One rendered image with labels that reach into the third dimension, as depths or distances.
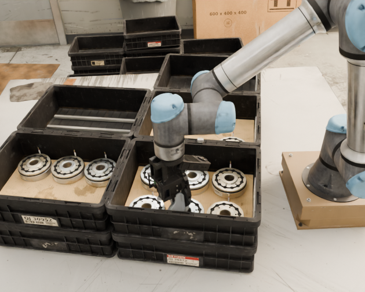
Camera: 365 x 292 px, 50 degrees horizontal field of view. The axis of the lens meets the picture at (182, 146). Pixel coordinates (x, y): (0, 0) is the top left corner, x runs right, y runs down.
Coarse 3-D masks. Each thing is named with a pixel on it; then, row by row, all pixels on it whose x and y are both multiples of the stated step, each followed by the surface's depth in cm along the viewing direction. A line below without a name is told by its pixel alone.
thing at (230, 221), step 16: (192, 144) 120; (208, 144) 119; (224, 144) 119; (128, 160) 116; (256, 160) 113; (256, 176) 108; (112, 192) 105; (256, 192) 103; (112, 208) 100; (128, 208) 101; (144, 208) 100; (256, 208) 99; (224, 224) 97; (240, 224) 96; (256, 224) 96
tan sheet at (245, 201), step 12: (252, 180) 121; (132, 192) 118; (144, 192) 118; (156, 192) 118; (204, 192) 117; (252, 192) 117; (168, 204) 114; (204, 204) 114; (240, 204) 113; (252, 204) 113
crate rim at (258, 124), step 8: (152, 96) 142; (248, 96) 141; (256, 96) 140; (144, 112) 134; (136, 128) 127; (256, 128) 125; (136, 136) 124; (144, 136) 124; (152, 136) 124; (256, 136) 122; (240, 144) 119; (248, 144) 119; (256, 144) 118
